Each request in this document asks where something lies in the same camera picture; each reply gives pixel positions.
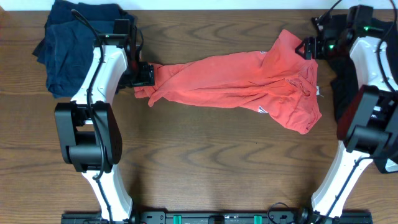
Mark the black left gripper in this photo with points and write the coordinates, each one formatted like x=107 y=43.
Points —
x=148 y=77

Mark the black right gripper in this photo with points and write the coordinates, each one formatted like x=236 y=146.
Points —
x=313 y=48

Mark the red t-shirt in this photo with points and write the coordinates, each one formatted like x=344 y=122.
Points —
x=277 y=82

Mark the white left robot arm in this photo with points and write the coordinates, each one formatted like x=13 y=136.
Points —
x=88 y=132

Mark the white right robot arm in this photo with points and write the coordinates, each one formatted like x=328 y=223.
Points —
x=367 y=127

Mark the folded navy blue clothes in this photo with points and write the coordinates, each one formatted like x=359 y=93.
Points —
x=67 y=47

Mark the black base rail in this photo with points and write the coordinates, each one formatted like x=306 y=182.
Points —
x=278 y=216

